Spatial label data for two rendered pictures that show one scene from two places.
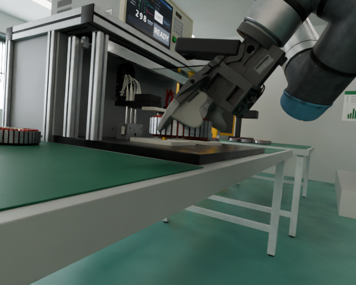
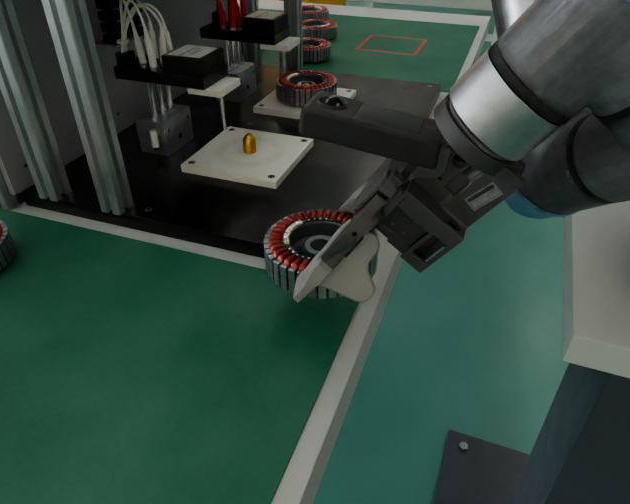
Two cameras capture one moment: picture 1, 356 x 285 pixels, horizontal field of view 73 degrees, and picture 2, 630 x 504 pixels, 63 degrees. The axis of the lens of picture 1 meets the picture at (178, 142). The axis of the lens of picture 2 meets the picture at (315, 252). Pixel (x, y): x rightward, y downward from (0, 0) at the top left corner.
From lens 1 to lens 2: 0.32 m
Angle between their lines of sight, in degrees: 35
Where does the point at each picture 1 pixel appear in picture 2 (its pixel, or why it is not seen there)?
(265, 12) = (498, 129)
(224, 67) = (411, 202)
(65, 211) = not seen: outside the picture
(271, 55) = (499, 185)
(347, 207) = (575, 354)
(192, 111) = (356, 274)
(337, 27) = (623, 157)
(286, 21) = (536, 140)
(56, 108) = not seen: outside the picture
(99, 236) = not seen: outside the picture
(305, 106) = (542, 212)
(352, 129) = not seen: outside the picture
